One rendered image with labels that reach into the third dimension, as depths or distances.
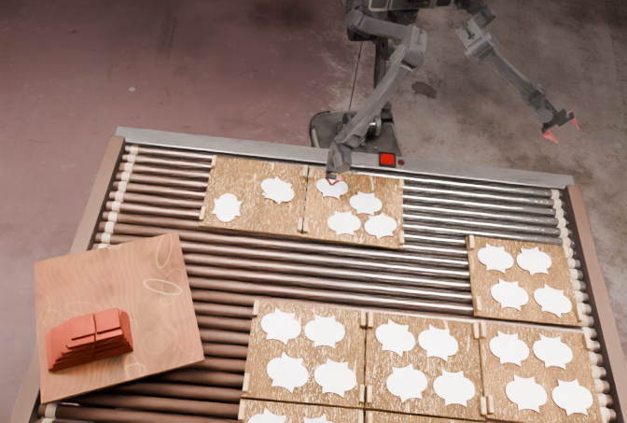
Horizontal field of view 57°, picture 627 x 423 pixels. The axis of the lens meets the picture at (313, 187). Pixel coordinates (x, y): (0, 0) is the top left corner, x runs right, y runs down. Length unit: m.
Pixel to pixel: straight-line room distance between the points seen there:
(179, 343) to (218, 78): 2.53
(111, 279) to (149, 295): 0.15
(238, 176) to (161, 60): 2.05
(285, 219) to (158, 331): 0.68
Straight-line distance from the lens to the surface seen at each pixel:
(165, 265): 2.14
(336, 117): 3.67
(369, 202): 2.42
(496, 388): 2.23
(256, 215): 2.35
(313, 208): 2.38
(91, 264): 2.19
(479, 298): 2.31
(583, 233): 2.67
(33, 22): 4.86
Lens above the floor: 2.91
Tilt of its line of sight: 54 degrees down
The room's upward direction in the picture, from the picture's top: 9 degrees clockwise
